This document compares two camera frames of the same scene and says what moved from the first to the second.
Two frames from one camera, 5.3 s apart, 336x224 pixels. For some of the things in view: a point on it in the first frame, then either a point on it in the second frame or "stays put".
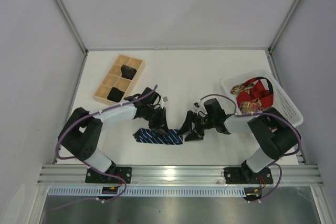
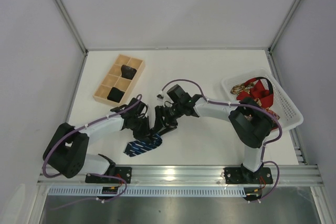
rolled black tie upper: (127, 72) stays put
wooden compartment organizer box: (113, 78) stays put
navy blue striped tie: (168, 137) to (135, 148)
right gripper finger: (186, 126) to (164, 123)
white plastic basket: (281, 101) stays put
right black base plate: (247, 176) stays put
